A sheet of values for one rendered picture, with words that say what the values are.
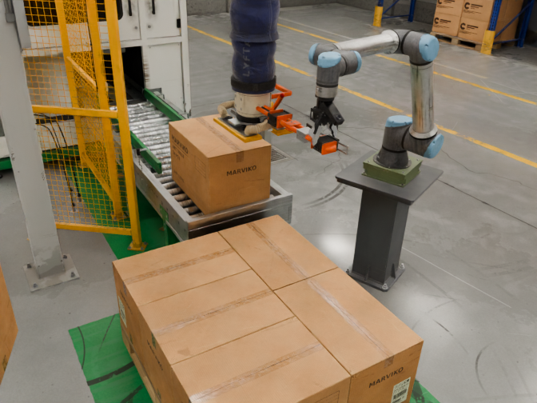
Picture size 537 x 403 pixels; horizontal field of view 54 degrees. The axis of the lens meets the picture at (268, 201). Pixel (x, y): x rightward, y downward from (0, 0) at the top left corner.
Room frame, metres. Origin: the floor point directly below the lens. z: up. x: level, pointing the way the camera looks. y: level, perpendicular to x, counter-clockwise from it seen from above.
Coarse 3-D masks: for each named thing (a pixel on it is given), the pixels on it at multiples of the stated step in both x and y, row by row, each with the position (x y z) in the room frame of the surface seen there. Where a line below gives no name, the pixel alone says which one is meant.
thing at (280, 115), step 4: (268, 112) 2.37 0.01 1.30; (272, 112) 2.38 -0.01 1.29; (276, 112) 2.39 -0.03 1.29; (280, 112) 2.40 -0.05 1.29; (284, 112) 2.40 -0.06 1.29; (288, 112) 2.38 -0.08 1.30; (268, 116) 2.35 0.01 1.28; (272, 116) 2.32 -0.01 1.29; (276, 116) 2.34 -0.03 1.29; (280, 116) 2.31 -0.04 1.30; (284, 116) 2.33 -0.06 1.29; (288, 116) 2.34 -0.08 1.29; (268, 120) 2.35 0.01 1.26; (272, 120) 2.34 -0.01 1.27; (276, 120) 2.31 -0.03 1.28; (284, 120) 2.33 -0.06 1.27; (272, 124) 2.32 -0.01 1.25; (276, 124) 2.31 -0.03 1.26
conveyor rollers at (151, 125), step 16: (128, 112) 4.35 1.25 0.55; (144, 112) 4.41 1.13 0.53; (160, 112) 4.40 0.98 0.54; (144, 128) 4.04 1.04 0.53; (160, 128) 4.02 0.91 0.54; (144, 144) 3.67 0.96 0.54; (160, 144) 3.67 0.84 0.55; (144, 160) 3.39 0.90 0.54; (160, 160) 3.38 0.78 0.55; (160, 176) 3.17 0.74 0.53; (176, 192) 2.94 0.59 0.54; (192, 208) 2.72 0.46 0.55
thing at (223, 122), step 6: (216, 120) 2.60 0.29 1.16; (222, 120) 2.59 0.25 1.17; (222, 126) 2.54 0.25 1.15; (228, 126) 2.51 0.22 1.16; (234, 126) 2.50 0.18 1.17; (240, 126) 2.50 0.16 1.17; (246, 126) 2.52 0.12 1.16; (234, 132) 2.44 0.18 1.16; (240, 132) 2.43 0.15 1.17; (240, 138) 2.39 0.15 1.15; (246, 138) 2.36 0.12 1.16; (252, 138) 2.37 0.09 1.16; (258, 138) 2.39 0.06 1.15
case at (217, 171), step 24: (192, 120) 3.14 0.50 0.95; (192, 144) 2.77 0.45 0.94; (216, 144) 2.77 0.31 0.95; (240, 144) 2.78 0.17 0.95; (264, 144) 2.80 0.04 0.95; (192, 168) 2.79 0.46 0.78; (216, 168) 2.61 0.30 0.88; (240, 168) 2.69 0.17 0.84; (264, 168) 2.77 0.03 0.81; (192, 192) 2.80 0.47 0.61; (216, 192) 2.61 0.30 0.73; (240, 192) 2.69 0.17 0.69; (264, 192) 2.77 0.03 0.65
